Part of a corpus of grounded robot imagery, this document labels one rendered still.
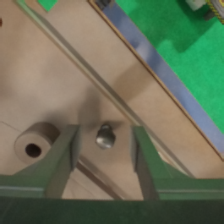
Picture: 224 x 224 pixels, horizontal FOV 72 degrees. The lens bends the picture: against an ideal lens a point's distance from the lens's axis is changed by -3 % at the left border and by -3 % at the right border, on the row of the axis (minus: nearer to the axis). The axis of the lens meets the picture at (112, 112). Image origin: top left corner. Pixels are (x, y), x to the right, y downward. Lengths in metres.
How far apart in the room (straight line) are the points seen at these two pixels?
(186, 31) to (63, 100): 1.58
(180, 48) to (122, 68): 1.39
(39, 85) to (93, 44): 0.15
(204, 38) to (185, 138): 1.47
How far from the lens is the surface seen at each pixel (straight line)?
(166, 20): 1.65
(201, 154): 0.40
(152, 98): 0.31
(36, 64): 0.18
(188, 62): 1.69
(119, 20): 0.92
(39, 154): 0.18
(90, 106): 0.17
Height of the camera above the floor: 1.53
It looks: 74 degrees down
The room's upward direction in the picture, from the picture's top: 178 degrees clockwise
